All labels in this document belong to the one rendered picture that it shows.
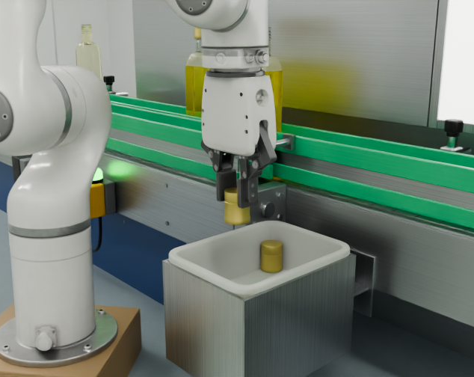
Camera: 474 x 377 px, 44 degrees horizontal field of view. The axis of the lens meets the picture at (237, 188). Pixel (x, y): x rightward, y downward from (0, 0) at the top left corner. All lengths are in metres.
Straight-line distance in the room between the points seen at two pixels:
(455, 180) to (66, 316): 0.59
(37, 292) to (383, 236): 0.51
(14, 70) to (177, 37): 0.79
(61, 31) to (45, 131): 6.58
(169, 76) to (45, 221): 0.80
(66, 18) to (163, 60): 5.84
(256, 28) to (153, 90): 0.95
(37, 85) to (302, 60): 0.57
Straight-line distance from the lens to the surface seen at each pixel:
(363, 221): 0.93
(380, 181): 0.92
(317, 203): 0.98
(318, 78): 1.18
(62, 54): 7.40
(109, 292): 1.35
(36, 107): 0.82
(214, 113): 0.77
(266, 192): 0.98
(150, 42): 1.66
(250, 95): 0.73
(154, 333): 1.17
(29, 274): 0.92
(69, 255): 0.91
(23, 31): 0.85
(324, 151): 0.97
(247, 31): 0.73
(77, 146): 0.93
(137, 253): 1.31
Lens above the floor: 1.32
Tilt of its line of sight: 16 degrees down
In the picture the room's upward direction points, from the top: straight up
